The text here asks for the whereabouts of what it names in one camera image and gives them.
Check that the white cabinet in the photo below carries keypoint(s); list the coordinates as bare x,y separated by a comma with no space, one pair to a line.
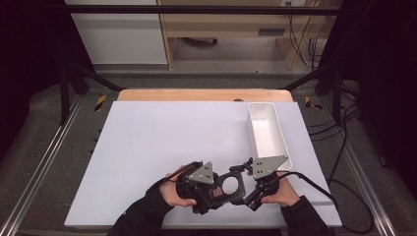
121,36

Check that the white table board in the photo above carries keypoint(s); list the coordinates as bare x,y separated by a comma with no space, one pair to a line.
164,137

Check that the black curtain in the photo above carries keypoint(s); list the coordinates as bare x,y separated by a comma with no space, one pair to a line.
383,65
29,49

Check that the black horizontal frame bar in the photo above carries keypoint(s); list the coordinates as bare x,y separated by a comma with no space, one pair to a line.
196,10

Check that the black door hanger tag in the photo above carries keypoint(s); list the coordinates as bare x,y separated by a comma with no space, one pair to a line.
241,185

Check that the person's right hand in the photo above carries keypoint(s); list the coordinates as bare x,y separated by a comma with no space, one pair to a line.
283,193

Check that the wooden desk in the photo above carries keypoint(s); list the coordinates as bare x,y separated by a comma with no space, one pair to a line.
229,24

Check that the aluminium floor rail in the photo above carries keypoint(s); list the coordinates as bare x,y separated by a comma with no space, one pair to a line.
42,157
364,183

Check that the black metal stand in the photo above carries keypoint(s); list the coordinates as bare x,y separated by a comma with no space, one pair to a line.
336,91
65,91

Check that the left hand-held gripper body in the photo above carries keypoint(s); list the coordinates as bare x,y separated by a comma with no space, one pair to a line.
200,187

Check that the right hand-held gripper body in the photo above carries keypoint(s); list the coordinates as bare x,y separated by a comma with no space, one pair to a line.
265,170

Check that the white plastic bin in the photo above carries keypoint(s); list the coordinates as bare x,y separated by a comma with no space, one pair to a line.
267,134

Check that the person's left hand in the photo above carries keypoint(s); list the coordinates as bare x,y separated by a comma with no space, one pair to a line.
172,193

